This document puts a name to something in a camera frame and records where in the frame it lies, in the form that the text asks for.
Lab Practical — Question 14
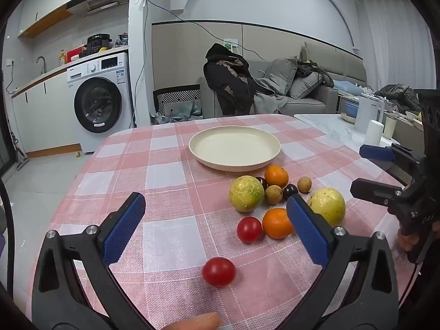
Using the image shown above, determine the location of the grey floor mop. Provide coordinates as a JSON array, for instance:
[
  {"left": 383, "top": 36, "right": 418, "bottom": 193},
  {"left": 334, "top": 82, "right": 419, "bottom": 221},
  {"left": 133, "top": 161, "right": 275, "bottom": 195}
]
[{"left": 10, "top": 131, "right": 30, "bottom": 171}]

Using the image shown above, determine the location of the yellow passion fruit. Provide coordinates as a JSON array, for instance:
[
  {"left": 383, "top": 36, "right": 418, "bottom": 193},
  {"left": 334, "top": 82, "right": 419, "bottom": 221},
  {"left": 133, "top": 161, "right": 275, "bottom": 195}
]
[{"left": 307, "top": 187, "right": 346, "bottom": 227}]

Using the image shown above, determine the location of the white cup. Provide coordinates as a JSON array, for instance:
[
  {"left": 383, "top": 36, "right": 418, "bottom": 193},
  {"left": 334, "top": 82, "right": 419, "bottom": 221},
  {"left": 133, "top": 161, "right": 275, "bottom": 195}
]
[{"left": 365, "top": 120, "right": 384, "bottom": 146}]

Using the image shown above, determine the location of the steel range hood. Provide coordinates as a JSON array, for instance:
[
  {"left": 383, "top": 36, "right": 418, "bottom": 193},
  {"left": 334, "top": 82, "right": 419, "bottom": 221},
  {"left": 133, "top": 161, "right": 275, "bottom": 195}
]
[{"left": 66, "top": 0, "right": 129, "bottom": 18}]

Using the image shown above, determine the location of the grey sofa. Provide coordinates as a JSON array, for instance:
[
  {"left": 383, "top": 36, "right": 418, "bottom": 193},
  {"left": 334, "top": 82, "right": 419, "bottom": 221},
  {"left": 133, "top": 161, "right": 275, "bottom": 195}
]
[{"left": 197, "top": 55, "right": 341, "bottom": 117}]

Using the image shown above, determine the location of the dark clothes heap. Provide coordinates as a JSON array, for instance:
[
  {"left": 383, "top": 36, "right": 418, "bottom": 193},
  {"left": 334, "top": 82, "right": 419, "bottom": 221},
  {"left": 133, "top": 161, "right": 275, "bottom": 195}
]
[{"left": 296, "top": 60, "right": 334, "bottom": 88}]

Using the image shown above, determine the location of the cream round plate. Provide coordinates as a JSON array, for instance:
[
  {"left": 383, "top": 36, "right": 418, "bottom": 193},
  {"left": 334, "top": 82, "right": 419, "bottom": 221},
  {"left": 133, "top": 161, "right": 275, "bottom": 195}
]
[{"left": 189, "top": 126, "right": 282, "bottom": 172}]

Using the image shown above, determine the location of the red box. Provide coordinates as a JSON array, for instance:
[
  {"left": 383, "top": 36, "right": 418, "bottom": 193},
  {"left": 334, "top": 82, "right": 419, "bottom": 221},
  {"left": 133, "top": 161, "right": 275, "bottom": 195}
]
[{"left": 66, "top": 46, "right": 86, "bottom": 63}]

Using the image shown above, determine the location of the orange mandarin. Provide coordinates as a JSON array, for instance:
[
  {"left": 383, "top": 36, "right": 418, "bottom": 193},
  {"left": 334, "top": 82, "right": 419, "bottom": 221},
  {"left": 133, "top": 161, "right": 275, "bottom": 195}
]
[
  {"left": 262, "top": 208, "right": 294, "bottom": 240},
  {"left": 265, "top": 165, "right": 289, "bottom": 188}
]

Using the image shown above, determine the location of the brown longan with stem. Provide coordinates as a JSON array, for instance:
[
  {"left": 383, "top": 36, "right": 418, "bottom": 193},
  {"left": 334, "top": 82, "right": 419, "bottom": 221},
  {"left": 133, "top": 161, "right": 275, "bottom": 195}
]
[{"left": 265, "top": 185, "right": 283, "bottom": 205}]

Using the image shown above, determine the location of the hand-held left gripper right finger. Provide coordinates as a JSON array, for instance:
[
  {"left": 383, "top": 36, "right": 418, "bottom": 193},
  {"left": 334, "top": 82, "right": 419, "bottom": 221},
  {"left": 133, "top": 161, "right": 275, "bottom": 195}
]
[{"left": 286, "top": 194, "right": 400, "bottom": 330}]

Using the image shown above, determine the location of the grey pillow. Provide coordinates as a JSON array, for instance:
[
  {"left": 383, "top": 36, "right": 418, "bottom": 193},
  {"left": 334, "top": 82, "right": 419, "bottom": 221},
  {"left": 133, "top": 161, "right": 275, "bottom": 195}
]
[
  {"left": 265, "top": 56, "right": 299, "bottom": 97},
  {"left": 287, "top": 72, "right": 325, "bottom": 99}
]

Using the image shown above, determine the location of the white base cabinet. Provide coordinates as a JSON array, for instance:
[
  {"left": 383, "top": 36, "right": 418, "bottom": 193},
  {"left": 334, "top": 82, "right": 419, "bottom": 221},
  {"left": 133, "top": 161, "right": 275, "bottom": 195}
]
[{"left": 10, "top": 65, "right": 81, "bottom": 157}]

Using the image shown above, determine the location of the light blue cloth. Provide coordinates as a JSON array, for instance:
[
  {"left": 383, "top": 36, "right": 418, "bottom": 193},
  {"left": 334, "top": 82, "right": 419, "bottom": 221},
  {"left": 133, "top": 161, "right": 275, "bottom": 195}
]
[{"left": 332, "top": 80, "right": 365, "bottom": 93}]

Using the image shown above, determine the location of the black white patterned basket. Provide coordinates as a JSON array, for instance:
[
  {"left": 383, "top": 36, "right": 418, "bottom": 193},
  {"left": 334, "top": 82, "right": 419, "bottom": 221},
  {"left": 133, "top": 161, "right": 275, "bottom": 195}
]
[{"left": 152, "top": 85, "right": 202, "bottom": 121}]

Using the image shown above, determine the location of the white curtain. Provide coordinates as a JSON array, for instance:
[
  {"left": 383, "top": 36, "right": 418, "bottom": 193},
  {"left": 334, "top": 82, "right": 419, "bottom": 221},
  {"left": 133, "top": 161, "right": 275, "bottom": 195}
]
[{"left": 356, "top": 0, "right": 437, "bottom": 90}]

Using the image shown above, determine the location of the green-patched passion fruit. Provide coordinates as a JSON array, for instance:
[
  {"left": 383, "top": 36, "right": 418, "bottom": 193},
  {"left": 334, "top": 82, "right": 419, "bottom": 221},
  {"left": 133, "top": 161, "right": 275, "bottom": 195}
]
[{"left": 229, "top": 176, "right": 265, "bottom": 213}]

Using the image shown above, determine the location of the dark grey coat pile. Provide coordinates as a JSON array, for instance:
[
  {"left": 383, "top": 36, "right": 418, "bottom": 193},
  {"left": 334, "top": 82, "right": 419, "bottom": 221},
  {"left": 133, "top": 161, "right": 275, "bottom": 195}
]
[{"left": 373, "top": 84, "right": 427, "bottom": 112}]

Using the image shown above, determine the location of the black jacket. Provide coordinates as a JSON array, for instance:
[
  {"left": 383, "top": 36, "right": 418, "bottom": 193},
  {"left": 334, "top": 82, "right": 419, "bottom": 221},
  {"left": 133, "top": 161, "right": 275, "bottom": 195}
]
[{"left": 203, "top": 43, "right": 257, "bottom": 116}]

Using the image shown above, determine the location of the white marble table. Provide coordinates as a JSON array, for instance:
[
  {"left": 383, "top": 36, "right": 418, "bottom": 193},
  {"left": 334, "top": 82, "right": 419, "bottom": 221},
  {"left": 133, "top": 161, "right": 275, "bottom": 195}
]
[{"left": 294, "top": 113, "right": 413, "bottom": 179}]

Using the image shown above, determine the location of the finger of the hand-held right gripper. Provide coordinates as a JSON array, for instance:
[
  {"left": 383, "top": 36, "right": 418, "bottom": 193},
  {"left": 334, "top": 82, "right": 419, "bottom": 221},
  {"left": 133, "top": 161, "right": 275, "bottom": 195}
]
[
  {"left": 359, "top": 143, "right": 427, "bottom": 188},
  {"left": 350, "top": 178, "right": 413, "bottom": 207}
]

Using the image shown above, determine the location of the black pressure cooker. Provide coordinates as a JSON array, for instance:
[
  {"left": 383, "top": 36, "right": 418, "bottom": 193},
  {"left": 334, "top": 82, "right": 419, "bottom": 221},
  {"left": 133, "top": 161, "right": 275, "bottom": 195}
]
[{"left": 87, "top": 34, "right": 112, "bottom": 51}]

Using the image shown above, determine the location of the cream cup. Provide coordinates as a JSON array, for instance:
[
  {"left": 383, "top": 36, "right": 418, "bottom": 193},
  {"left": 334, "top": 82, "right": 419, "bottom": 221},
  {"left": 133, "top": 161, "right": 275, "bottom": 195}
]
[{"left": 383, "top": 115, "right": 397, "bottom": 140}]

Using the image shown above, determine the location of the crumpled pale blue paper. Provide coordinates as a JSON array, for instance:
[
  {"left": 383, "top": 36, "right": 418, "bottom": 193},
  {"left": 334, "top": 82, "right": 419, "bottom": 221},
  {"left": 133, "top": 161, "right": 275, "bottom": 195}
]
[{"left": 153, "top": 100, "right": 203, "bottom": 126}]

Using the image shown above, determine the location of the red tomato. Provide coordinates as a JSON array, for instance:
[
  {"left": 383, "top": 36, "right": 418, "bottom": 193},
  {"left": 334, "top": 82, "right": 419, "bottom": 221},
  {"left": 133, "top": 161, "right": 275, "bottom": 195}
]
[
  {"left": 202, "top": 257, "right": 236, "bottom": 287},
  {"left": 236, "top": 216, "right": 263, "bottom": 243}
]

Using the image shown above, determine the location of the person's right hand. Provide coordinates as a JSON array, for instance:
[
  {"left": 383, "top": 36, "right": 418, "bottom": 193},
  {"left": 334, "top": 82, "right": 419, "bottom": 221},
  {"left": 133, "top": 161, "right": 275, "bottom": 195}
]
[{"left": 396, "top": 229, "right": 418, "bottom": 252}]

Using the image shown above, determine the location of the white kettle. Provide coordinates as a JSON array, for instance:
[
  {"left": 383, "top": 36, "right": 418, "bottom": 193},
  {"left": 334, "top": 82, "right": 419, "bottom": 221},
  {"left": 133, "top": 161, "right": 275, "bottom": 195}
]
[{"left": 354, "top": 94, "right": 387, "bottom": 133}]

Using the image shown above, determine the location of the blue container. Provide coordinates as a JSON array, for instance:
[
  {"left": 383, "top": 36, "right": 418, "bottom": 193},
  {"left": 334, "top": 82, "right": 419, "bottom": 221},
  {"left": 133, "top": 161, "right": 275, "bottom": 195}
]
[{"left": 340, "top": 98, "right": 360, "bottom": 122}]

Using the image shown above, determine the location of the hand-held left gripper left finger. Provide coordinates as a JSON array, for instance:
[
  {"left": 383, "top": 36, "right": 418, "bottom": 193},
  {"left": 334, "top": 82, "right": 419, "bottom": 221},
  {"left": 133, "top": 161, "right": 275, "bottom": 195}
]
[{"left": 32, "top": 192, "right": 152, "bottom": 330}]

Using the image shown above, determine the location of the white washing machine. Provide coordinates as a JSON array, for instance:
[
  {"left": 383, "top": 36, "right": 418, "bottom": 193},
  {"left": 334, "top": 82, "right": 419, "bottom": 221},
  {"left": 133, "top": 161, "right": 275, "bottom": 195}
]
[{"left": 66, "top": 51, "right": 135, "bottom": 153}]

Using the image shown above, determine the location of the person's left hand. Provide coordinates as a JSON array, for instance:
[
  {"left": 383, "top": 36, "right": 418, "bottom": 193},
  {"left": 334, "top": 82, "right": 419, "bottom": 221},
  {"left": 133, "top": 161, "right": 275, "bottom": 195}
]
[{"left": 161, "top": 312, "right": 221, "bottom": 330}]

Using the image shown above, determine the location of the white wall cabinet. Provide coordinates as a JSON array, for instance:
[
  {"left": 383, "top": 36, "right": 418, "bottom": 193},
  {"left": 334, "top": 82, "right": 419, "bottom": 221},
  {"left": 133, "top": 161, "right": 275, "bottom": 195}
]
[{"left": 17, "top": 0, "right": 74, "bottom": 38}]

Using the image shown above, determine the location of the pink checkered tablecloth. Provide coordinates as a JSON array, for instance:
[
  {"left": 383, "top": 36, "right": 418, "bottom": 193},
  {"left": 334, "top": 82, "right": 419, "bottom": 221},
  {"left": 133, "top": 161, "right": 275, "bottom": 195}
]
[{"left": 26, "top": 113, "right": 423, "bottom": 330}]

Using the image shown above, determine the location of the grey blanket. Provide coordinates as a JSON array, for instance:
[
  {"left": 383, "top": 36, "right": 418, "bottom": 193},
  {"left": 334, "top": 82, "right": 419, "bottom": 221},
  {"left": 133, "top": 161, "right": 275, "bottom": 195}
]
[{"left": 252, "top": 76, "right": 293, "bottom": 115}]

